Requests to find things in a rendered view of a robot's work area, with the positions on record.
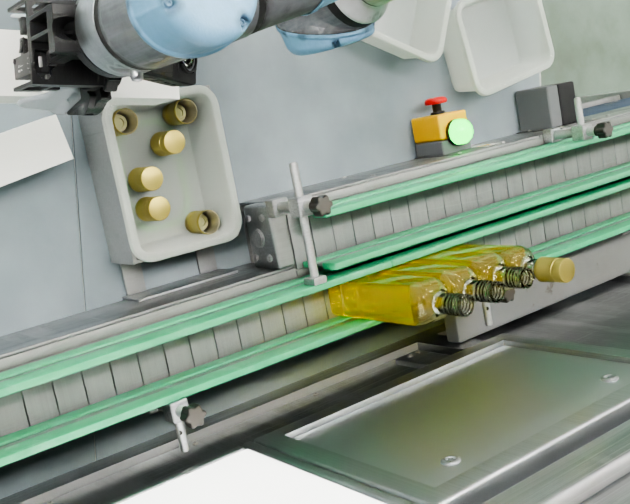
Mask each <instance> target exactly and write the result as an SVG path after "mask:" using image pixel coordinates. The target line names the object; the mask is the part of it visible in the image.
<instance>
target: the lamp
mask: <svg viewBox="0 0 630 504"><path fill-rule="evenodd" d="M472 136H473V127H472V125H471V123H470V122H469V121H467V120H466V119H453V120H451V121H449V123H448V124H447V127H446V137H447V139H448V141H449V142H450V143H451V144H452V145H461V144H466V143H468V142H469V141H470V140H471V138H472Z"/></svg>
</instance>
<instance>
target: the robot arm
mask: <svg viewBox="0 0 630 504"><path fill-rule="evenodd" d="M391 1H393V0H20V1H18V2H17V3H15V4H14V5H12V6H11V7H9V8H8V9H7V11H8V12H9V13H24V14H12V15H11V17H12V18H18V21H19V26H20V35H27V38H24V37H22V38H20V39H19V40H20V47H19V53H20V54H21V56H19V57H17V58H15V59H13V64H14V71H15V80H31V81H29V82H27V83H25V84H22V85H20V86H17V87H15V88H13V89H14V92H42V91H49V92H47V93H44V94H40V95H35V96H30V97H25V98H22V99H20V100H19V101H18V102H17V104H18V105H19V106H20V107H23V108H30V109H40V110H49V111H51V112H52V113H53V114H56V115H83V116H95V115H98V114H99V113H101V112H102V110H103V109H104V107H105V106H106V104H107V102H108V101H110V100H111V99H112V97H111V92H117V88H118V86H119V85H120V83H121V80H122V78H124V77H130V79H131V80H132V81H134V82H140V81H142V80H146V81H150V82H154V83H158V84H163V85H167V86H171V87H175V86H192V85H195V84H196V70H197V68H196V67H197V58H200V57H204V56H208V55H211V54H214V53H216V52H218V51H220V50H222V49H224V48H225V47H227V46H228V45H229V44H231V43H233V42H235V41H238V40H240V39H243V38H246V37H248V36H249V35H251V34H253V33H256V32H258V31H261V30H264V29H266V28H269V27H272V26H274V25H276V29H277V31H278V32H279V33H280V34H281V36H282V38H283V41H284V43H285V45H286V47H287V49H288V50H289V51H290V52H291V53H292V54H295V55H299V56H303V55H311V54H316V53H320V52H324V51H328V50H332V49H334V48H337V47H342V46H345V45H349V44H352V43H355V42H357V41H360V40H363V39H365V38H367V37H369V36H371V35H372V34H373V33H374V32H375V27H374V26H375V22H376V21H378V20H379V19H380V18H381V17H382V16H383V15H384V13H385V11H386V9H387V7H388V3H389V2H391ZM24 4H25V7H21V6H23V5H24ZM33 5H38V6H36V7H35V8H32V6H33ZM25 14H26V15H25Z"/></svg>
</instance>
